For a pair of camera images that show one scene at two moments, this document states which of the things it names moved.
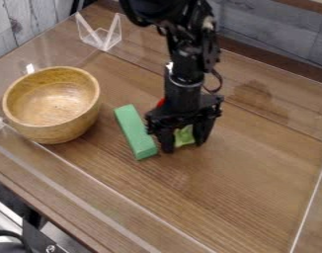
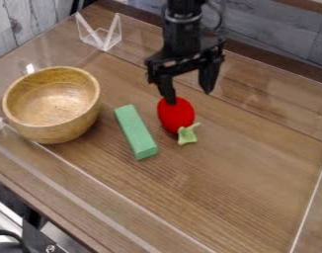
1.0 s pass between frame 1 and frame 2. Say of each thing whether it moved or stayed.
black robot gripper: moved
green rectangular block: stayed
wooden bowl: stayed
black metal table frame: stayed
